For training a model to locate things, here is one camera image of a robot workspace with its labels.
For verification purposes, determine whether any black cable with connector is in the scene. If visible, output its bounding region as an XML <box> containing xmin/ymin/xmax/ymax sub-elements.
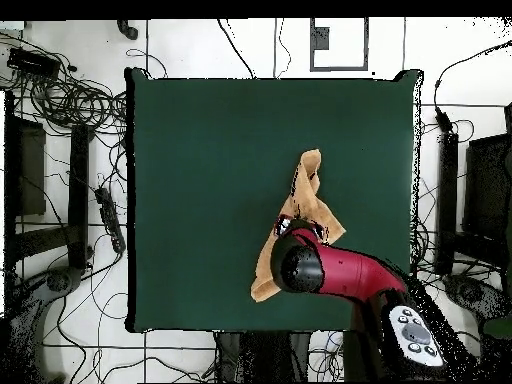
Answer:
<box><xmin>433</xmin><ymin>38</ymin><xmax>512</xmax><ymax>135</ymax></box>

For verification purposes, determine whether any tan terry towel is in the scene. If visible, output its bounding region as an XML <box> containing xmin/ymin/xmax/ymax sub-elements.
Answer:
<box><xmin>250</xmin><ymin>148</ymin><xmax>347</xmax><ymax>304</ymax></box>

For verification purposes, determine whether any dark square block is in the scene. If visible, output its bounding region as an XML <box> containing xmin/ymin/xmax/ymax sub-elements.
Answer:
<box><xmin>311</xmin><ymin>26</ymin><xmax>331</xmax><ymax>52</ymax></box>

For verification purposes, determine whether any green object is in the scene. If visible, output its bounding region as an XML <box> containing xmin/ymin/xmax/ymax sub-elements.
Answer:
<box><xmin>481</xmin><ymin>315</ymin><xmax>512</xmax><ymax>340</ymax></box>

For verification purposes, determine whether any black hook-shaped object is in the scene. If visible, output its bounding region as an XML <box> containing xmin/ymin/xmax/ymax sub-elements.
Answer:
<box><xmin>116</xmin><ymin>18</ymin><xmax>141</xmax><ymax>42</ymax></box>

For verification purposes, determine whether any black adapter box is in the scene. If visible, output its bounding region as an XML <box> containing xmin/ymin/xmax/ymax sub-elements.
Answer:
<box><xmin>6</xmin><ymin>46</ymin><xmax>62</xmax><ymax>80</ymax></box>

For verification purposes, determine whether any black cable tangle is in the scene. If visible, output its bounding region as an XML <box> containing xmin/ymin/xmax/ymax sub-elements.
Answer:
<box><xmin>0</xmin><ymin>29</ymin><xmax>129</xmax><ymax>139</ymax></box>
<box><xmin>409</xmin><ymin>119</ymin><xmax>481</xmax><ymax>281</ymax></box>

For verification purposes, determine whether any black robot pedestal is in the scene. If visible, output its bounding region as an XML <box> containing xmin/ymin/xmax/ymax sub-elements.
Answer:
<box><xmin>215</xmin><ymin>330</ymin><xmax>313</xmax><ymax>383</ymax></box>

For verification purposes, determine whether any grey rectangular frame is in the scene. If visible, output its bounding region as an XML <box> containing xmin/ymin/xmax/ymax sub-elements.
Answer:
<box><xmin>309</xmin><ymin>17</ymin><xmax>370</xmax><ymax>73</ymax></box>

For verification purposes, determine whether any dark stand base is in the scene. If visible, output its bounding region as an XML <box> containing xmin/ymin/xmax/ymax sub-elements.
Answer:
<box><xmin>442</xmin><ymin>273</ymin><xmax>511</xmax><ymax>325</ymax></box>
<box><xmin>7</xmin><ymin>265</ymin><xmax>85</xmax><ymax>383</ymax></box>

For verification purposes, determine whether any dark green table cloth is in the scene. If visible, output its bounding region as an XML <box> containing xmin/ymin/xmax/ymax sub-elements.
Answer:
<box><xmin>123</xmin><ymin>67</ymin><xmax>425</xmax><ymax>335</ymax></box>

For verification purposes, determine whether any black frame stand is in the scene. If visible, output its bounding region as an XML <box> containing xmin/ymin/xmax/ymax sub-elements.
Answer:
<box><xmin>2</xmin><ymin>90</ymin><xmax>96</xmax><ymax>273</ymax></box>
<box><xmin>433</xmin><ymin>101</ymin><xmax>512</xmax><ymax>277</ymax></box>

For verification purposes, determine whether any black power strip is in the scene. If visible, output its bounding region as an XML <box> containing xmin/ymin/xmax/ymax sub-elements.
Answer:
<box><xmin>94</xmin><ymin>186</ymin><xmax>127</xmax><ymax>255</ymax></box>

